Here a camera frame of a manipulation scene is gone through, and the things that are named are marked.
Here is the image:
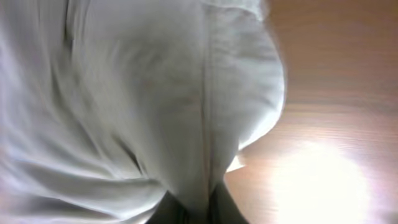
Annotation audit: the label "beige cargo shorts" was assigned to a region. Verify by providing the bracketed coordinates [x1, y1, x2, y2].
[1, 0, 285, 223]

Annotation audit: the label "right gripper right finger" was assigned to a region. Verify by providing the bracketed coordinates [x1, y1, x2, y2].
[208, 182, 249, 224]

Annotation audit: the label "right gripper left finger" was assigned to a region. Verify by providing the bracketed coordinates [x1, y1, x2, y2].
[146, 192, 188, 224]

